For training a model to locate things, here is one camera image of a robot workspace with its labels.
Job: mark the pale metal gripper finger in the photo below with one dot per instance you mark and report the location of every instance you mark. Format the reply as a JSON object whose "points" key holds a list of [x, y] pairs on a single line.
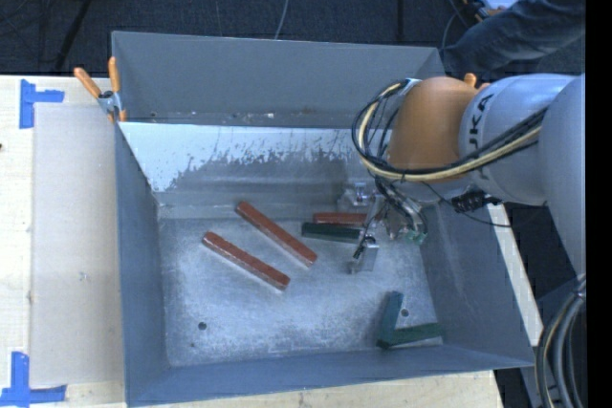
{"points": [[365, 259], [356, 196]]}

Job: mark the pale flat board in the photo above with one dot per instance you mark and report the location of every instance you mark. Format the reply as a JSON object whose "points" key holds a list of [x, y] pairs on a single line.
{"points": [[72, 253]]}

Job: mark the person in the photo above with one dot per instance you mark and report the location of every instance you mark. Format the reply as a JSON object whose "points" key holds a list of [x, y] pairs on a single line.
{"points": [[526, 31]]}

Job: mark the black cylinder on white bracket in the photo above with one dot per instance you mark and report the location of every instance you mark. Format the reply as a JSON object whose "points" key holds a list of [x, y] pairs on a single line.
{"points": [[471, 202]]}

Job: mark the red-brown flat block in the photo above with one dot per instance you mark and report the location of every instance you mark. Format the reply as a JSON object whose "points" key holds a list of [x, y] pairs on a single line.
{"points": [[277, 233], [246, 260], [339, 218]]}

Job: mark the grey metal bin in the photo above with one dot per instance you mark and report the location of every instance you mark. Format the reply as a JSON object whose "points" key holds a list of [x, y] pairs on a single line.
{"points": [[268, 315]]}

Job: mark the dark green flat block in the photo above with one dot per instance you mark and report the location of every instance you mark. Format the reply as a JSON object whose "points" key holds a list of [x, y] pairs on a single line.
{"points": [[393, 308], [416, 333], [332, 232]]}

